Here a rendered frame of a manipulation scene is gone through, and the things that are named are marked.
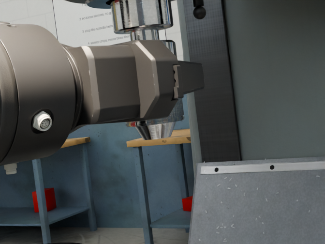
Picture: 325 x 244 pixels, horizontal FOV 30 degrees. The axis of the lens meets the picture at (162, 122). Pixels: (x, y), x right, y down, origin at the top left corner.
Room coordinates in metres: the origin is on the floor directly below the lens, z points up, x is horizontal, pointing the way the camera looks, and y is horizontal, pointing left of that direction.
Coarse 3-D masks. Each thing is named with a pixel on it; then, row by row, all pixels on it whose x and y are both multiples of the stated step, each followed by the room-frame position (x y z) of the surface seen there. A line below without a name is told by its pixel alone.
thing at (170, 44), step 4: (160, 40) 0.46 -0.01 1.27; (164, 40) 0.47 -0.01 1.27; (168, 40) 0.47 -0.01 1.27; (172, 40) 0.48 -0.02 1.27; (164, 44) 0.46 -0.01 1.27; (168, 44) 0.47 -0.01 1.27; (172, 44) 0.47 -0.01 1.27; (168, 48) 0.47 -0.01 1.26; (172, 48) 0.47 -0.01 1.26; (176, 52) 0.48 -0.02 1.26
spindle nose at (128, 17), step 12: (120, 0) 0.46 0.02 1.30; (132, 0) 0.46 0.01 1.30; (144, 0) 0.46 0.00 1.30; (156, 0) 0.46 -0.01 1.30; (168, 0) 0.47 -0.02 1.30; (120, 12) 0.46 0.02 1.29; (132, 12) 0.46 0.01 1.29; (144, 12) 0.46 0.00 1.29; (156, 12) 0.46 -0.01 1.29; (168, 12) 0.47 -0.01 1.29; (120, 24) 0.46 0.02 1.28; (132, 24) 0.46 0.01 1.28; (144, 24) 0.46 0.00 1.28; (156, 24) 0.46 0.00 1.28; (168, 24) 0.47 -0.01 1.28
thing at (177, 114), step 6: (174, 54) 0.47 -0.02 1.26; (180, 102) 0.47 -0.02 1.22; (174, 108) 0.46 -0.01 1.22; (180, 108) 0.47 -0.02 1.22; (174, 114) 0.46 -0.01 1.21; (180, 114) 0.47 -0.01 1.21; (150, 120) 0.46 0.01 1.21; (156, 120) 0.46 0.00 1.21; (162, 120) 0.46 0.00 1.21; (168, 120) 0.46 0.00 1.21; (174, 120) 0.46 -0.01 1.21; (180, 120) 0.47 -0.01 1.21; (132, 126) 0.47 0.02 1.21
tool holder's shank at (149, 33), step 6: (132, 30) 0.47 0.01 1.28; (138, 30) 0.47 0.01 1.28; (144, 30) 0.47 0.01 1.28; (150, 30) 0.47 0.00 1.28; (156, 30) 0.48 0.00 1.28; (132, 36) 0.47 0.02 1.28; (138, 36) 0.47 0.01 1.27; (144, 36) 0.47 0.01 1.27; (150, 36) 0.47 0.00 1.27; (156, 36) 0.47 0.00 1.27
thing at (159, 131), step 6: (138, 126) 0.47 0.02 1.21; (144, 126) 0.47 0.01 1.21; (150, 126) 0.47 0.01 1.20; (156, 126) 0.47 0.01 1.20; (162, 126) 0.47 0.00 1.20; (168, 126) 0.47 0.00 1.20; (138, 132) 0.48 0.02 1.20; (144, 132) 0.47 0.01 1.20; (150, 132) 0.47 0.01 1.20; (156, 132) 0.47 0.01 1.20; (162, 132) 0.47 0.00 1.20; (168, 132) 0.47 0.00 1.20; (144, 138) 0.48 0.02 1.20; (150, 138) 0.47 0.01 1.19; (156, 138) 0.47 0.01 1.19
